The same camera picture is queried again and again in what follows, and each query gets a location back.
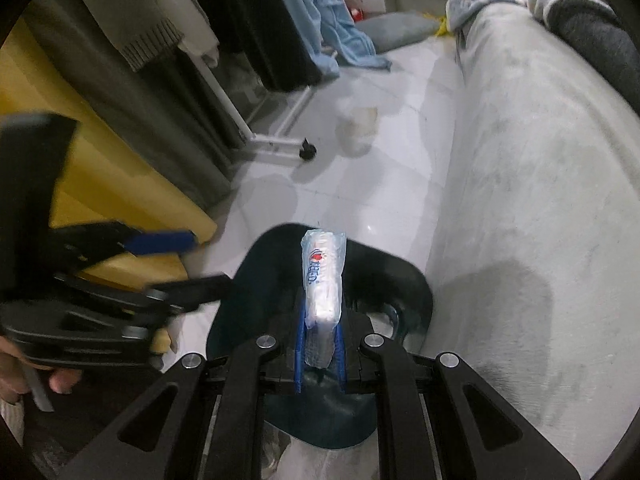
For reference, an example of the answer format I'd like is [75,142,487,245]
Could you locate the grey knit cardigan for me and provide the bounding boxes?
[65,0,186,72]

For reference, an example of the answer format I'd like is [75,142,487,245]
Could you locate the translucent plastic cup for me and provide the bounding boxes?
[336,106,378,155]

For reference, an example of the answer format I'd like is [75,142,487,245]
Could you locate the white t-shirt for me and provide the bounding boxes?
[165,0,221,68]

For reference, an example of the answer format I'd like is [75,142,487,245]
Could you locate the grey bed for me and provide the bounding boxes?
[425,0,640,478]

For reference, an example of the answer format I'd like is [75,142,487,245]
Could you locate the dark pants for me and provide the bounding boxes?
[190,0,326,93]

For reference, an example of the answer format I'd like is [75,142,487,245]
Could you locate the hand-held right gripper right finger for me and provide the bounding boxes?
[334,317,581,480]

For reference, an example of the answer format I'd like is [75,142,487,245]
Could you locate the blue white tissue pack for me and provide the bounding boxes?
[300,228,347,370]

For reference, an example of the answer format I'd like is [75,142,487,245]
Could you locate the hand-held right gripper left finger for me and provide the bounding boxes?
[57,305,307,480]

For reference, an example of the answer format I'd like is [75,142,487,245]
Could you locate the dark teal trash bin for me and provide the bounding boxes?
[206,222,435,450]

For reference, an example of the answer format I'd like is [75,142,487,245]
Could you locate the light blue robe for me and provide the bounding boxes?
[267,0,393,77]

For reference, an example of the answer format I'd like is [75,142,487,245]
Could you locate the dark grey fluffy blanket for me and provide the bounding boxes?
[547,0,640,106]

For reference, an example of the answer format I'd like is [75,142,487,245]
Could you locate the person's left hand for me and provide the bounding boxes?
[0,336,81,403]

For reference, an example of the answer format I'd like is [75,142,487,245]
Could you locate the grey floor cushion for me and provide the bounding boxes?
[357,11,441,53]

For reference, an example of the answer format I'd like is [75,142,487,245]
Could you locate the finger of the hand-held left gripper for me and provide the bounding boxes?
[50,222,196,273]
[55,272,233,316]

